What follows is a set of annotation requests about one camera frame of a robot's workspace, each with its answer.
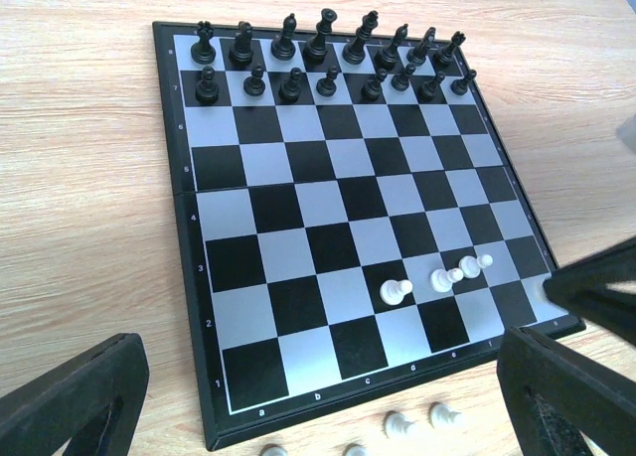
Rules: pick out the black king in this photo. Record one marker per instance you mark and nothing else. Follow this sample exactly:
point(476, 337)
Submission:
point(354, 52)

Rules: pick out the black and white chessboard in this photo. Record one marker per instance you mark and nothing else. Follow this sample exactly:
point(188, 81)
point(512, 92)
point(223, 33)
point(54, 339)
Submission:
point(295, 202)

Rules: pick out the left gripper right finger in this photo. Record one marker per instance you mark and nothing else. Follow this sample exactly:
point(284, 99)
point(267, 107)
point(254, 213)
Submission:
point(556, 398)

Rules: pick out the black rook left corner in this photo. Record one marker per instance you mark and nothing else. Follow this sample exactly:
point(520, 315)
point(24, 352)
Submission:
point(203, 52)

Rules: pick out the white pawn off board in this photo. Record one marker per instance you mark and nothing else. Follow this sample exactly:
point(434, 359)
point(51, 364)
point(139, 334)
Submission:
point(472, 266)

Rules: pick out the black rook right corner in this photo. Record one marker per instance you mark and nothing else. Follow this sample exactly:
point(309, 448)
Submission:
point(444, 57)

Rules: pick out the black rook corner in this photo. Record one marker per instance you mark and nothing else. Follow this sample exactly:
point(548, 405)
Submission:
point(203, 52)
point(444, 57)

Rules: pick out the white piece off board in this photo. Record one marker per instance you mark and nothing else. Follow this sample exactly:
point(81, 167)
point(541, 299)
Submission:
point(398, 426)
point(441, 415)

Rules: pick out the white pawn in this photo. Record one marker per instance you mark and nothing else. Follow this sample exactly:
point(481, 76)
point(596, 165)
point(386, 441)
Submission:
point(392, 291)
point(442, 280)

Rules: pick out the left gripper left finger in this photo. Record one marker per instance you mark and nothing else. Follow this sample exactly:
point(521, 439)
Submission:
point(90, 404)

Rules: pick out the black pawn board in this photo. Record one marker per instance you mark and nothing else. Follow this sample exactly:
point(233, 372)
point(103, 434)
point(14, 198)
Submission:
point(372, 90)

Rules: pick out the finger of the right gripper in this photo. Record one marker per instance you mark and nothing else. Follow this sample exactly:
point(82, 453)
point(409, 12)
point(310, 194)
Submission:
point(583, 288)

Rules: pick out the black queen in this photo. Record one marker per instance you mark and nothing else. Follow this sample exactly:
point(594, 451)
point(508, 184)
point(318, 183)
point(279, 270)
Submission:
point(314, 50)

